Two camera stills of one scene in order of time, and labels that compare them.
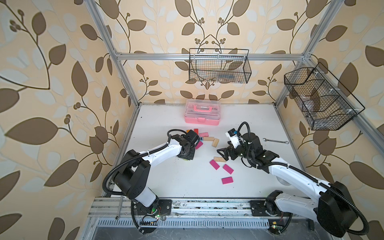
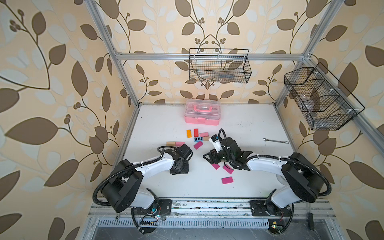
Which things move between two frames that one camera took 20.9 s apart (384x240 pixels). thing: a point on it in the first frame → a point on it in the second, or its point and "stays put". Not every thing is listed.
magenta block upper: (199, 144) stays put
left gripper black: (191, 157) → (186, 170)
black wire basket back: (227, 65) stays put
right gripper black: (231, 148) → (211, 153)
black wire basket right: (324, 104) stays put
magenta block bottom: (227, 180) stays put
